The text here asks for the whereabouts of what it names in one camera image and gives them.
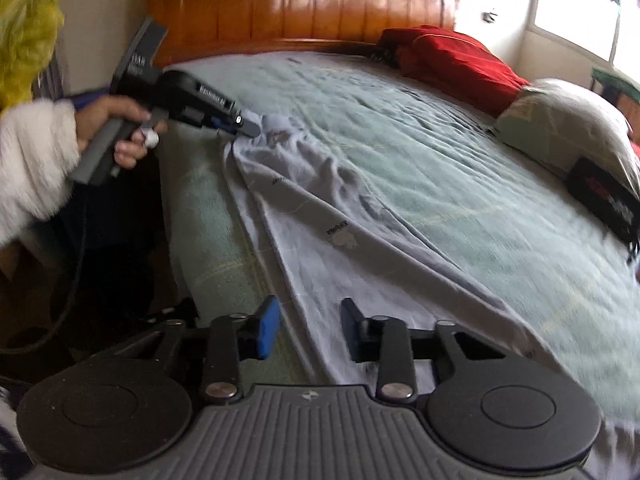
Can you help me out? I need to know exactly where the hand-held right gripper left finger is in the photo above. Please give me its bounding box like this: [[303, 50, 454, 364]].
[[117, 295, 281, 403]]

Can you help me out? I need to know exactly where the green stool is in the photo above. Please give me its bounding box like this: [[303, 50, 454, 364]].
[[590, 65, 633, 106]]

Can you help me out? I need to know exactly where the grey pillow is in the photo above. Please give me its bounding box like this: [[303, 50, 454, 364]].
[[492, 77, 640, 188]]

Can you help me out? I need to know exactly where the black cable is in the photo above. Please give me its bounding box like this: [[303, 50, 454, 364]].
[[0, 180, 91, 356]]

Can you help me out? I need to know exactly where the wooden headboard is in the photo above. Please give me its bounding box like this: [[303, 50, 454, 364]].
[[145, 0, 458, 68]]

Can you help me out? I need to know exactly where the yellow fluffy cloth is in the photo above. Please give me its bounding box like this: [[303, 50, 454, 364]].
[[0, 0, 66, 111]]

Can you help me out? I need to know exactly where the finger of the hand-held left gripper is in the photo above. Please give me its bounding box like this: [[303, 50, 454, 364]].
[[210, 110, 263, 139]]

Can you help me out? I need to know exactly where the black pouch with red print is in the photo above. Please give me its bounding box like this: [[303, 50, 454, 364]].
[[565, 156, 640, 247]]

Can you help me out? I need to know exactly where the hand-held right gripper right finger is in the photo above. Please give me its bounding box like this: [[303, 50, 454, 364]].
[[340, 298, 506, 403]]

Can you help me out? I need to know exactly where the person's left hand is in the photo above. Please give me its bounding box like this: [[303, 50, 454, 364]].
[[74, 95, 168, 170]]

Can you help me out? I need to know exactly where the person's dark patterned clothing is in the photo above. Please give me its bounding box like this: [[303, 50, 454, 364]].
[[0, 385, 33, 480]]

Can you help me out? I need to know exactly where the light green bed sheet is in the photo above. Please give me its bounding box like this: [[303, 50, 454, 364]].
[[160, 50, 640, 461]]

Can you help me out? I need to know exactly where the folded red blanket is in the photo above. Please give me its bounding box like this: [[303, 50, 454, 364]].
[[377, 25, 533, 118]]

